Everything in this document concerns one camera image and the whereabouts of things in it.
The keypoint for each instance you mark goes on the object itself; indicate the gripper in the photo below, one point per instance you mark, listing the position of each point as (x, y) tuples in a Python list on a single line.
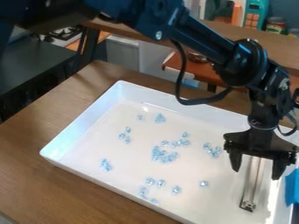
[(261, 143)]

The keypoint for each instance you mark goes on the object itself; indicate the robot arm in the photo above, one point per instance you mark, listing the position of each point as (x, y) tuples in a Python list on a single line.
[(202, 38)]

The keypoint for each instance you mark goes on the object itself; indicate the pile of blue bits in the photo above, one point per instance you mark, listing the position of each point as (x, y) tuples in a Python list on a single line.
[(163, 153)]

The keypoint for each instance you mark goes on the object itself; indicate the silver metal bar tool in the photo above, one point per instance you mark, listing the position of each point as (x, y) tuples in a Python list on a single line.
[(251, 186)]

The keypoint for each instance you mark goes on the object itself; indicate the blue tape piece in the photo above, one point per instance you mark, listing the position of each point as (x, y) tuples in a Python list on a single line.
[(292, 188)]

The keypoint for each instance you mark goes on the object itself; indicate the wooden table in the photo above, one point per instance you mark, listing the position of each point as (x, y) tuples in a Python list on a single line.
[(280, 46)]

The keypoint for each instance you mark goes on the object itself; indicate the toy can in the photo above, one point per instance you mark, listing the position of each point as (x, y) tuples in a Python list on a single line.
[(277, 25)]

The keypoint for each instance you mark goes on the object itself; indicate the white tray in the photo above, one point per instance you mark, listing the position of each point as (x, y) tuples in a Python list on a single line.
[(117, 151)]

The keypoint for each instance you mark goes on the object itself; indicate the teal toy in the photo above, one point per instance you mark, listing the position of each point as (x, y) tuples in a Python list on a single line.
[(255, 14)]

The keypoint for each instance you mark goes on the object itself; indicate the black table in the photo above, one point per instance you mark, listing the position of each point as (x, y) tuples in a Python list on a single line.
[(27, 67)]

